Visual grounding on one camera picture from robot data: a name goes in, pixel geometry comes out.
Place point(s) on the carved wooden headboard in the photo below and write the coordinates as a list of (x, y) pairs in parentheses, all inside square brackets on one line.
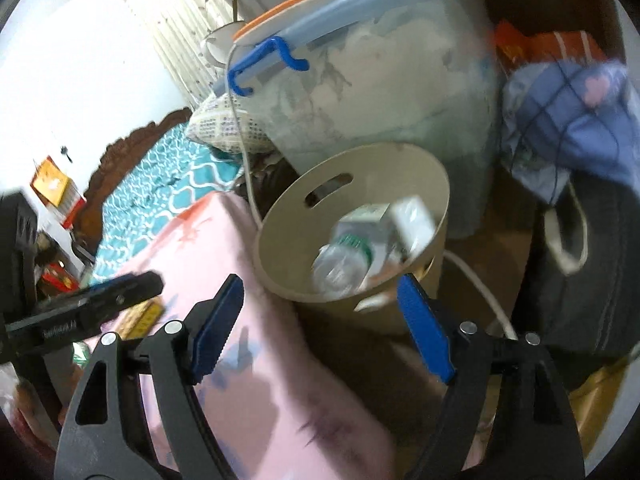
[(130, 140)]

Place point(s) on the leaf patterned curtain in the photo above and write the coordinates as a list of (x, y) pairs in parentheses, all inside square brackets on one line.
[(185, 35)]

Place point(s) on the pink floral blanket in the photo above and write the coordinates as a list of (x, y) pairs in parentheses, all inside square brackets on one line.
[(280, 410)]

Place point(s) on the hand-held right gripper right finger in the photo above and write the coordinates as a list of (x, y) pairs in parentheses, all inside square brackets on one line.
[(425, 325)]

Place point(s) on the teal patterned quilt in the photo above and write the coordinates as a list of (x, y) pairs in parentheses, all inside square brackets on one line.
[(150, 195)]

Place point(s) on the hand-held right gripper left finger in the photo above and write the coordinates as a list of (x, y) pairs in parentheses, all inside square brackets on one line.
[(215, 330)]

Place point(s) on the clear plastic bottle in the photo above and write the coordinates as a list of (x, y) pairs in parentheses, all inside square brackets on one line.
[(340, 265)]

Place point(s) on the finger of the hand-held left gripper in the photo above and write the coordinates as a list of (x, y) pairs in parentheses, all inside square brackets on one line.
[(90, 315), (105, 288)]

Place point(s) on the orange gift bag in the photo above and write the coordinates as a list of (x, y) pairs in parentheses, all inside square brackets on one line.
[(50, 180)]

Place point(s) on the red bag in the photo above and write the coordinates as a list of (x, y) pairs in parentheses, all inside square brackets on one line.
[(60, 277)]

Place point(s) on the blue checked cloth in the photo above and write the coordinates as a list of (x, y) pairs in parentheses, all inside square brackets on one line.
[(575, 120)]

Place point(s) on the yellow bag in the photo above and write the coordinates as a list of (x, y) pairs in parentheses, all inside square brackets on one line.
[(600, 400)]

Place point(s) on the white grid patterned pillow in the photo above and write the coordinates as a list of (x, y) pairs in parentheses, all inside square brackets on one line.
[(220, 125)]

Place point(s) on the yellow rectangular box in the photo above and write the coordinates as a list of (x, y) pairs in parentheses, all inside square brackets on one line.
[(142, 317)]

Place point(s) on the beige round bin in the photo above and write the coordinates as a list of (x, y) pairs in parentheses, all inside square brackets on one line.
[(300, 200)]

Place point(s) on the red orange box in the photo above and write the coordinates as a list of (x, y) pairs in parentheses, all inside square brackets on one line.
[(550, 45)]

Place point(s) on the clear storage box blue lid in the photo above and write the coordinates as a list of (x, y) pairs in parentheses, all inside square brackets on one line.
[(375, 100)]

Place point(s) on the small white carton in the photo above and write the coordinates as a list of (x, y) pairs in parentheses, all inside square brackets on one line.
[(410, 222)]

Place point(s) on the white red wall calendar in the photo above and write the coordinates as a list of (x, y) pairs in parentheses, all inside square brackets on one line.
[(72, 207)]

